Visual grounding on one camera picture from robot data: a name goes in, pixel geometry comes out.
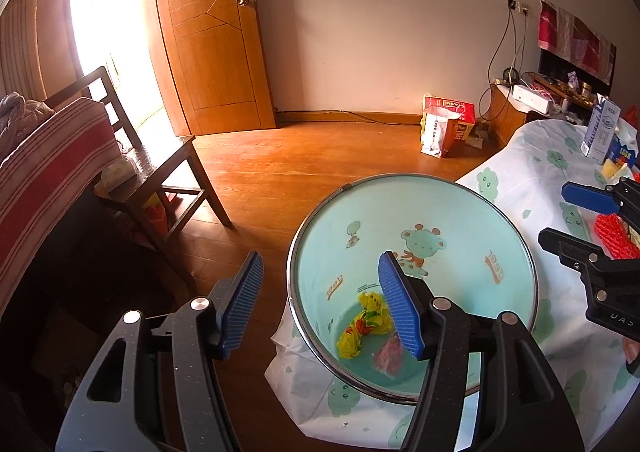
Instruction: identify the beige striped curtain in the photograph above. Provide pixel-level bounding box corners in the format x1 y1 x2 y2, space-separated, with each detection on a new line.
0 0 76 98

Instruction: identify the pale green tissue packet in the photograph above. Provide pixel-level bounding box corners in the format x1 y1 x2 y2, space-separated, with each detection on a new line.
100 165 137 190

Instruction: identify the red striped blanket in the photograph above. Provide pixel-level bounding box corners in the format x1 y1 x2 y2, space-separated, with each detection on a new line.
0 97 121 318

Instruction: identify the pink crumpled wrapper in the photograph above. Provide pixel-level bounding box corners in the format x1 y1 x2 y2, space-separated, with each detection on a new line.
372 335 408 375

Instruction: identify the dark wooden chair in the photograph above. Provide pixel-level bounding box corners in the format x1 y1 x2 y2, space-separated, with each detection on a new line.
47 66 233 290

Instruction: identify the yellow crumpled wrapper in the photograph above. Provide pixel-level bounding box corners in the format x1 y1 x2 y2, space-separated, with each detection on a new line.
336 291 396 360

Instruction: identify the orange wooden door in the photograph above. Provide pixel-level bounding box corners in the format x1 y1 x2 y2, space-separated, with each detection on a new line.
150 0 277 135

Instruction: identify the red patchwork hanging cloth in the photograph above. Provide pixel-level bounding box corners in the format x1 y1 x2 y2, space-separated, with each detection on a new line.
537 0 617 83

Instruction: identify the white flat box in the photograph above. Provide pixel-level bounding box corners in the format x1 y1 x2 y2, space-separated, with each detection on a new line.
511 84 553 114

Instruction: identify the thin grey power cable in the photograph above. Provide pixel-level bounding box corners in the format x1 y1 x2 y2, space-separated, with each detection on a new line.
510 12 528 80
487 7 516 83

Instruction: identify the tall white milk carton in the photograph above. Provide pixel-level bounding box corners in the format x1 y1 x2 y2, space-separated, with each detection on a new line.
580 93 621 164

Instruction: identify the white tablecloth with green print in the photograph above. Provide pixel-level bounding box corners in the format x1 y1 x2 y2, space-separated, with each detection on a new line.
264 118 640 452

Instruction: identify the blue gable-top carton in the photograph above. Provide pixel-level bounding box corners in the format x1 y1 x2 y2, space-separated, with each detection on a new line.
602 125 640 168

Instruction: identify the small wooden side cabinet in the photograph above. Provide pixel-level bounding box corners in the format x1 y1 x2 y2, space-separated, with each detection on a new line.
487 82 541 150

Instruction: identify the red textured wrapper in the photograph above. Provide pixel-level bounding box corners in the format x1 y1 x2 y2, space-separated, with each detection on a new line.
595 213 640 260

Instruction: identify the light green cartoon-print bin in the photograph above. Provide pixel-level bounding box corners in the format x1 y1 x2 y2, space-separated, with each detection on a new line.
286 173 540 405

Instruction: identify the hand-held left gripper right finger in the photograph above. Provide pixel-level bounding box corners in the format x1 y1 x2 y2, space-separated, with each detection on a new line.
377 251 586 452

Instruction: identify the dark wooden shelf cabinet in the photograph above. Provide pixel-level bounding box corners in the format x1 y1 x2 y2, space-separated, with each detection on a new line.
537 45 613 106

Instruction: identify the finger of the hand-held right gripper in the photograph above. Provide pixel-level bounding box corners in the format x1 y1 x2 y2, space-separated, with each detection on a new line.
561 176 640 217
539 227 613 278

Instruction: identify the grey knitted cloth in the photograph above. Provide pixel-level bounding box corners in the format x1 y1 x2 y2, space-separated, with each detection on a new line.
0 92 56 158

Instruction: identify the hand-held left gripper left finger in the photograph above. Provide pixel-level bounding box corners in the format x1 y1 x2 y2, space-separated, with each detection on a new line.
55 251 266 452

